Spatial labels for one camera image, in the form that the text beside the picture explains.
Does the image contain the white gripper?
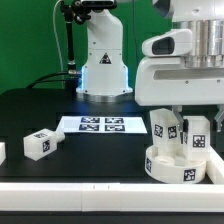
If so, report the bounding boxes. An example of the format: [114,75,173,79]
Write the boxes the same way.
[135,57,224,142]

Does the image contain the white round stool seat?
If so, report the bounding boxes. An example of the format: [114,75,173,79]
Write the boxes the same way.
[145,146,206,184]

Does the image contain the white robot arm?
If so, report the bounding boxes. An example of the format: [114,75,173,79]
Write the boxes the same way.
[81,0,224,130]

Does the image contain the paper sheet with tags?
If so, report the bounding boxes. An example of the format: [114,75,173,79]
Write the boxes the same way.
[57,116,147,134]

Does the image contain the white part at left edge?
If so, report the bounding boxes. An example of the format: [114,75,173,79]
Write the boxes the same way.
[0,142,6,165]

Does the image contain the white L-shaped fence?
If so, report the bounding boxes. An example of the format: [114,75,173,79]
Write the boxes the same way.
[0,152,224,212]

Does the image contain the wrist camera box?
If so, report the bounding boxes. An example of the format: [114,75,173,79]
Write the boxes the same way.
[142,29,193,57]

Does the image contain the black cables on table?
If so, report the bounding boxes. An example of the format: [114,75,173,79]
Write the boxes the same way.
[25,71,83,90]

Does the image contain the white cable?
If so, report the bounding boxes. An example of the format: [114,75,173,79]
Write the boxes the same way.
[52,0,66,73]

